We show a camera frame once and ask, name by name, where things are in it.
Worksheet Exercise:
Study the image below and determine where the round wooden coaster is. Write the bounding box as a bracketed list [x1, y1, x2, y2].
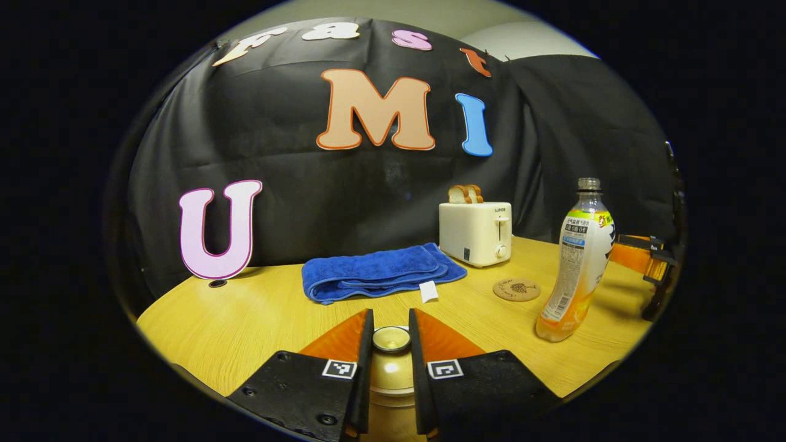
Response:
[492, 278, 542, 302]

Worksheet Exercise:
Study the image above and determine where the clear water bottle white label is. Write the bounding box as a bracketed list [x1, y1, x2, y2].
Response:
[535, 177, 615, 343]

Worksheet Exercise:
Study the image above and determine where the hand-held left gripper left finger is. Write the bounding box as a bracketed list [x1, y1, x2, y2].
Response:
[226, 308, 375, 442]

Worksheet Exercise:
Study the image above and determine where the folded blue towel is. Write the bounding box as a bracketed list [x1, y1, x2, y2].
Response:
[301, 242, 469, 306]

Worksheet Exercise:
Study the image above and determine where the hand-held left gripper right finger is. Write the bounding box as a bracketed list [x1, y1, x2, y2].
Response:
[408, 308, 562, 442]

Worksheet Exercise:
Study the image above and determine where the white toaster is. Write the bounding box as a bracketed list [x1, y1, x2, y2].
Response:
[438, 201, 513, 268]

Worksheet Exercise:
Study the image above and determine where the black backdrop cloth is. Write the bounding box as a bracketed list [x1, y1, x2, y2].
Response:
[107, 17, 679, 301]

